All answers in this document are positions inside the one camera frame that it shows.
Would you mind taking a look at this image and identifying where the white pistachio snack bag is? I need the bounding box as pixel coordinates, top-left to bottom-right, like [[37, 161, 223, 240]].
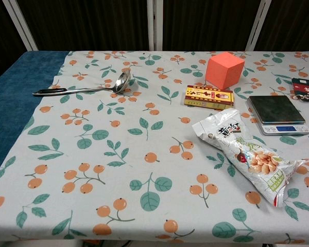
[[192, 108, 309, 207]]

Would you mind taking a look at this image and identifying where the silver digital kitchen scale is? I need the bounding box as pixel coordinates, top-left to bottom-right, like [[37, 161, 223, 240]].
[[246, 95, 309, 136]]

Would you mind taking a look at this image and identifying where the dark patterned pouch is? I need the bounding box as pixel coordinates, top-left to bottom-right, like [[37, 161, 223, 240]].
[[291, 77, 309, 104]]

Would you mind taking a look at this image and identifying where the floral fruit print tablecloth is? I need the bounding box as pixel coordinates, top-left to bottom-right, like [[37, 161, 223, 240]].
[[0, 50, 309, 244]]

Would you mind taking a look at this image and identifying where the yellow and red carton box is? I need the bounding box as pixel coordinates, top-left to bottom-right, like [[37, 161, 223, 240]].
[[184, 85, 235, 109]]

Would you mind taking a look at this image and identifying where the orange cube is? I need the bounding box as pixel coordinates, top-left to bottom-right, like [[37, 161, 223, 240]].
[[205, 52, 245, 91]]

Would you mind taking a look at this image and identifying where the blue velvet table cover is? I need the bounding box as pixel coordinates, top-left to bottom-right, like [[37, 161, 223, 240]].
[[0, 50, 70, 182]]

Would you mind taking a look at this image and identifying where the steel ladle with black handle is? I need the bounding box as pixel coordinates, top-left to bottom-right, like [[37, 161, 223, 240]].
[[32, 71, 131, 97]]

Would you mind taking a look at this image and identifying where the white folding screen frame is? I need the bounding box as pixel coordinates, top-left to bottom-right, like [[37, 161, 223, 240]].
[[3, 0, 269, 51]]

